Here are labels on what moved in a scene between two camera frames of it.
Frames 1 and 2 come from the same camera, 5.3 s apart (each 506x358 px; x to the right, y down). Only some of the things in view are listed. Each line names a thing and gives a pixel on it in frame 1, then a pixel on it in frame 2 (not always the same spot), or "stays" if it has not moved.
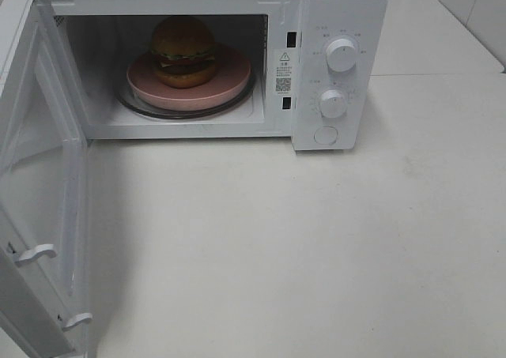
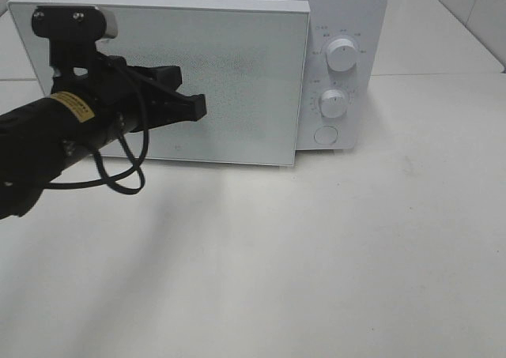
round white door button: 326,134 stays
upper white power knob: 341,54 stays
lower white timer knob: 333,103 stays
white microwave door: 44,235 -> 247,57
